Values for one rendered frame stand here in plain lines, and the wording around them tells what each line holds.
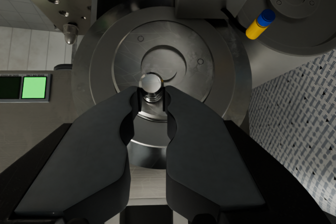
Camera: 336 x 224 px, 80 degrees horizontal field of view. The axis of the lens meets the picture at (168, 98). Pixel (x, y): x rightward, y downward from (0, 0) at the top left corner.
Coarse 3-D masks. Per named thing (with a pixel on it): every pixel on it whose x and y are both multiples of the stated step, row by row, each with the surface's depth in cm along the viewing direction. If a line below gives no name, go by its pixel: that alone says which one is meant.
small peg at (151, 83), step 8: (152, 72) 12; (144, 80) 11; (152, 80) 11; (160, 80) 11; (144, 88) 11; (152, 88) 11; (160, 88) 11; (144, 96) 12; (152, 96) 12; (160, 96) 13
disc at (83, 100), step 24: (144, 0) 18; (168, 0) 18; (96, 24) 17; (216, 24) 17; (240, 48) 17; (72, 72) 16; (240, 72) 17; (72, 96) 16; (240, 96) 16; (240, 120) 16
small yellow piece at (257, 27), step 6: (228, 12) 15; (264, 12) 12; (270, 12) 12; (234, 18) 15; (258, 18) 12; (264, 18) 12; (270, 18) 12; (234, 24) 15; (240, 24) 14; (252, 24) 13; (258, 24) 12; (264, 24) 12; (240, 30) 14; (246, 30) 14; (252, 30) 13; (258, 30) 13; (252, 36) 13
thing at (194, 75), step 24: (144, 24) 15; (168, 24) 15; (120, 48) 15; (144, 48) 15; (168, 48) 15; (192, 48) 15; (120, 72) 14; (144, 72) 15; (168, 72) 14; (192, 72) 14; (192, 96) 14
